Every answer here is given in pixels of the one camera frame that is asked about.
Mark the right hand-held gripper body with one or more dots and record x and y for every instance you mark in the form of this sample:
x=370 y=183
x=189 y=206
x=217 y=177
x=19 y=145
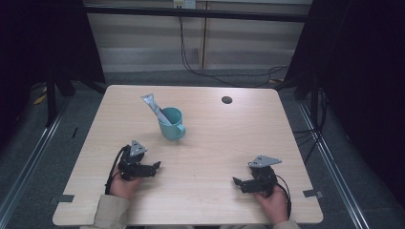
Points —
x=264 y=178

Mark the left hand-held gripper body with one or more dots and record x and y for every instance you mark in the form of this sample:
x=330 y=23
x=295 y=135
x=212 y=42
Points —
x=132 y=162

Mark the teal mug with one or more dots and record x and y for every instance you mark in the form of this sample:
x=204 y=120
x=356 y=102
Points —
x=172 y=125

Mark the white purple toothpaste tube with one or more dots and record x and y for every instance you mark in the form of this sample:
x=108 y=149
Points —
x=153 y=106

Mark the person's left hand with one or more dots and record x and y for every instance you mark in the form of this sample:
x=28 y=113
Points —
x=124 y=187

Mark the person's right hand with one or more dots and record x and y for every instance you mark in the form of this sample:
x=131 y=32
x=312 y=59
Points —
x=272 y=206

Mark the grey tape strip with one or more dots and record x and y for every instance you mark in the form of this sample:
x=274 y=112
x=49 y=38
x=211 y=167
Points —
x=312 y=193
x=63 y=198

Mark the dark round table grommet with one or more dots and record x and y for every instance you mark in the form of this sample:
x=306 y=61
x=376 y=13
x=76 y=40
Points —
x=227 y=100

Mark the black metal stand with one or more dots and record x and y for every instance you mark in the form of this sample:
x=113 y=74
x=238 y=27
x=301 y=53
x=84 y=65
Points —
x=51 y=101
x=315 y=101

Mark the yellow floor scrap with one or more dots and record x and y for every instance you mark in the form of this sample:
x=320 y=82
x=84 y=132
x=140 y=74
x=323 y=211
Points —
x=39 y=99

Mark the black curtain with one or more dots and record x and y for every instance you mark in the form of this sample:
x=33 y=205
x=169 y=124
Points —
x=38 y=47
x=366 y=79

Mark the black horizontal bar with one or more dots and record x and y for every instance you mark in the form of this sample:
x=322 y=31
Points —
x=197 y=13

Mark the metal floor rail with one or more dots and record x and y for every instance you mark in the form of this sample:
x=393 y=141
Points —
x=28 y=168
x=337 y=171

